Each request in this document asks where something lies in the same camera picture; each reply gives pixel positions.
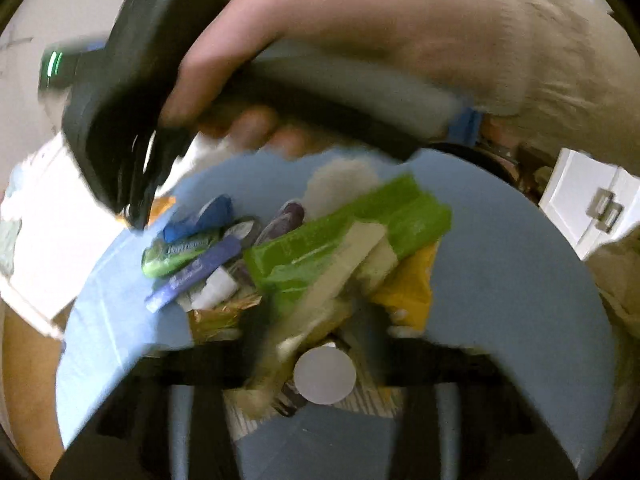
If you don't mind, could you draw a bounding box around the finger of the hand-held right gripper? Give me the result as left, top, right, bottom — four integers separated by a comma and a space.
117, 127, 198, 233

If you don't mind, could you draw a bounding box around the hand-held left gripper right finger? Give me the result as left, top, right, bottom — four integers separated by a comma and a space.
350, 305, 591, 480

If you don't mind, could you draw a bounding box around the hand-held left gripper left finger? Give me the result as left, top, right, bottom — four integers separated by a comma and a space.
50, 310, 273, 480

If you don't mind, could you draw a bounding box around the beige card strip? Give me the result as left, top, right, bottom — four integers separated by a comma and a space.
260, 222, 388, 396

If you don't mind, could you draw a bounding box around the large green packet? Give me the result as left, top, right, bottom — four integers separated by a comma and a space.
244, 174, 453, 331

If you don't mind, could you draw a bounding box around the person's right forearm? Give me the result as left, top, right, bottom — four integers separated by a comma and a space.
450, 0, 640, 148

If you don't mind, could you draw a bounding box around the person's right hand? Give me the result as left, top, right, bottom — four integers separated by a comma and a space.
159, 0, 473, 161

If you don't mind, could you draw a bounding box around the orange packet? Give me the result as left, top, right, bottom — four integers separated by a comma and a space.
150, 195, 177, 223

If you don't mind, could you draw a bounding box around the gold wrapper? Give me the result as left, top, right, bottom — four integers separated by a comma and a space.
187, 294, 263, 346

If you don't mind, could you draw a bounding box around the blue wrapper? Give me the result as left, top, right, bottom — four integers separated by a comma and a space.
162, 194, 235, 243

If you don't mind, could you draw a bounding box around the yellow packet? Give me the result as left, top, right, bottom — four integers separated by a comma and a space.
372, 242, 441, 331

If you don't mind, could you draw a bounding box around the white round lid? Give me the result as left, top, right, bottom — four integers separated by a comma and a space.
292, 345, 357, 406

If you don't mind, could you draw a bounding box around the green tube packet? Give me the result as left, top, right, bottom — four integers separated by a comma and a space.
141, 227, 223, 279

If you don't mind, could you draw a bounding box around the purple sachet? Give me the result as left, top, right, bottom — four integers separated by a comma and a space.
144, 236, 244, 312

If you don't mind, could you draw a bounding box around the small silver sachet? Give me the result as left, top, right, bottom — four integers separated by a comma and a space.
222, 216, 261, 253

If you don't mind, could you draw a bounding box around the purple grey packet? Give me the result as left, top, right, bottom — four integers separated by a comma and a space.
262, 200, 306, 246

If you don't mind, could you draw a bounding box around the white crumpled tissue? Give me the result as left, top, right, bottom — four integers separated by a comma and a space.
302, 157, 383, 221

